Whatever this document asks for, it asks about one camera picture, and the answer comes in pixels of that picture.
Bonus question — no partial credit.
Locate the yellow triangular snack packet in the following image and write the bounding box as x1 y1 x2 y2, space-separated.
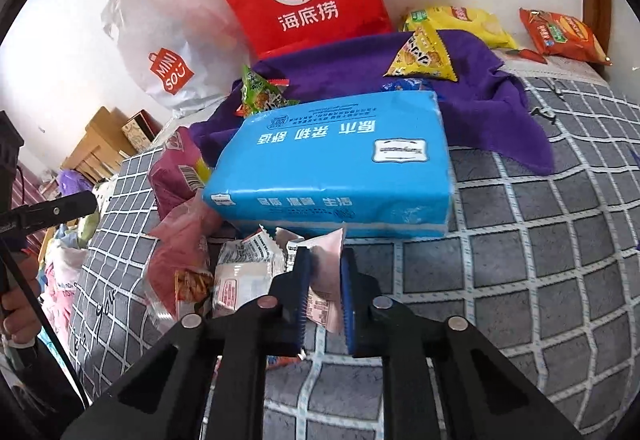
385 24 458 82

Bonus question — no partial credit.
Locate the blue tissue pack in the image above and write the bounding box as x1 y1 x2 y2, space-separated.
203 90 452 238

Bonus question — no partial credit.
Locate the small framed picture box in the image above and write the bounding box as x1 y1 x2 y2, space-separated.
122 110 162 153

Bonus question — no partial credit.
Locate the white red snack packet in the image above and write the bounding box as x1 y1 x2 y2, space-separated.
213 228 286 318

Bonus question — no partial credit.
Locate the grey checked tablecloth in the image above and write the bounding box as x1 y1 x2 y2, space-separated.
70 77 639 439

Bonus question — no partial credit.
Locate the white Miniso plastic bag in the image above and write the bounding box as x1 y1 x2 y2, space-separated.
101 0 250 117

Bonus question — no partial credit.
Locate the green snack packet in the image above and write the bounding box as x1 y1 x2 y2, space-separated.
235 66 299 118

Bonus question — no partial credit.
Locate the light pink peach packet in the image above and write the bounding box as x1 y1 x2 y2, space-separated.
276 228 345 334

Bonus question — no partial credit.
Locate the purple towel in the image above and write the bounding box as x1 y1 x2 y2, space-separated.
188 29 557 176

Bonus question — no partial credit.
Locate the orange chips bag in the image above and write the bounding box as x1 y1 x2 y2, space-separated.
520 8 612 66

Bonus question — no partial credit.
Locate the dark pink snack bag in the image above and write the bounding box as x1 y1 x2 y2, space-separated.
142 191 221 334

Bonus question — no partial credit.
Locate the person's left hand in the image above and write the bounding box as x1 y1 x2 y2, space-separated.
1 252 41 345

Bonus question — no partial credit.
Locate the pink large snack bag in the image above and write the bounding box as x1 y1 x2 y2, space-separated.
148 127 210 220

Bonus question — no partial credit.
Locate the blue snack packet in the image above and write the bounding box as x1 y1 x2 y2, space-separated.
381 77 434 91

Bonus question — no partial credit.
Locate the yellow chips bag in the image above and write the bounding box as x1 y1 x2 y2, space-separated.
400 6 518 50

